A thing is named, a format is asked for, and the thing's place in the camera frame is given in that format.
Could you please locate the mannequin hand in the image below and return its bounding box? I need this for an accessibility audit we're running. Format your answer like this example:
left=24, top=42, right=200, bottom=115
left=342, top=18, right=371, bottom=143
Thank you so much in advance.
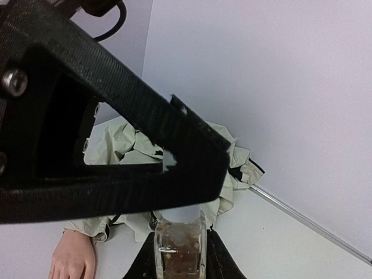
left=48, top=230, right=96, bottom=279

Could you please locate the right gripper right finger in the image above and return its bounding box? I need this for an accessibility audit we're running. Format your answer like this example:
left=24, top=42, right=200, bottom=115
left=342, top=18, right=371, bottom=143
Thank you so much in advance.
left=206, top=229, right=247, bottom=279

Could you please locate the white nail polish brush cap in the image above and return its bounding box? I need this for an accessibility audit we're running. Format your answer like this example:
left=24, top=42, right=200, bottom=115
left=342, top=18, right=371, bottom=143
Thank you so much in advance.
left=160, top=205, right=201, bottom=223

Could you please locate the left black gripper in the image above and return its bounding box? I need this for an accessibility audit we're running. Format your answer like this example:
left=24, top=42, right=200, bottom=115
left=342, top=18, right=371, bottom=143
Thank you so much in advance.
left=1, top=1, right=96, bottom=186

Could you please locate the clear glass nail polish bottle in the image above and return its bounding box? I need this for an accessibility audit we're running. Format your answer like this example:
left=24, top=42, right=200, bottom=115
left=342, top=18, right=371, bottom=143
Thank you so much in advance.
left=154, top=210, right=207, bottom=278

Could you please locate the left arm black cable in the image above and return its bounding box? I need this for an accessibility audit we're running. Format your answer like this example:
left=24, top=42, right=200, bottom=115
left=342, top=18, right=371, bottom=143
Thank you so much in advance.
left=84, top=0, right=128, bottom=41

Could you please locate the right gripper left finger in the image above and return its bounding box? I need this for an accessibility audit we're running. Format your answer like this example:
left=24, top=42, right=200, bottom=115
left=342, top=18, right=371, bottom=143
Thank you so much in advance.
left=123, top=232, right=156, bottom=279

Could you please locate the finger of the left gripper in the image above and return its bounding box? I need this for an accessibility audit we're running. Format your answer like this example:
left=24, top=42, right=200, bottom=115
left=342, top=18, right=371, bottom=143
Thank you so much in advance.
left=1, top=17, right=229, bottom=223

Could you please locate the beige jacket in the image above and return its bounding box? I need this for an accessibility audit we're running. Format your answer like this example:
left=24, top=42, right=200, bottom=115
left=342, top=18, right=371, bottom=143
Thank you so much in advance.
left=65, top=117, right=264, bottom=242

